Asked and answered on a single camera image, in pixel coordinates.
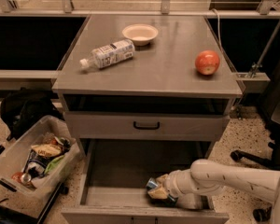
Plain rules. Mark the clear plastic water bottle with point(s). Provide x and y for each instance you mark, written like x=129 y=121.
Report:
x=108 y=55

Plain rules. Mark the blue silver redbull can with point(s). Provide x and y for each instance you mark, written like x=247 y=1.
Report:
x=152 y=183

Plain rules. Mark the yellow chip bag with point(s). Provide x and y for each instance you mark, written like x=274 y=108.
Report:
x=47 y=150

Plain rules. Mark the black backpack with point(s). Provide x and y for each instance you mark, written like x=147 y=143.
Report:
x=20 y=110

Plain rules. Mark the red soda can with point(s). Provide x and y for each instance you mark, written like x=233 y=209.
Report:
x=22 y=178

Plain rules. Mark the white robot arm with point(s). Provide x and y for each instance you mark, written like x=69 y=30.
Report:
x=209 y=178

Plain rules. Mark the closed upper drawer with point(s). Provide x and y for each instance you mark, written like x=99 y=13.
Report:
x=146 y=126

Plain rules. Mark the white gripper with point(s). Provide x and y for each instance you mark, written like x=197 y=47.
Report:
x=171 y=183

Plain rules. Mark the grey drawer cabinet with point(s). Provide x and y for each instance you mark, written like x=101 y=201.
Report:
x=160 y=79

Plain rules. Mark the white paper bowl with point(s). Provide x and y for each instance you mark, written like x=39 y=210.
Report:
x=140 y=34

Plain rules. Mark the black office chair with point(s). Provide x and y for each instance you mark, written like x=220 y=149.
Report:
x=269 y=107

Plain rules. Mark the open middle drawer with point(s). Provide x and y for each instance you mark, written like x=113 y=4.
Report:
x=113 y=187

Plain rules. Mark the green snack bag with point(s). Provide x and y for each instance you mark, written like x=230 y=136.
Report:
x=53 y=164

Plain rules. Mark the clear plastic bin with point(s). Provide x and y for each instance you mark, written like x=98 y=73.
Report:
x=20 y=157

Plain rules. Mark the red apple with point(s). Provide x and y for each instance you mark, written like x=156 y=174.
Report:
x=207 y=62

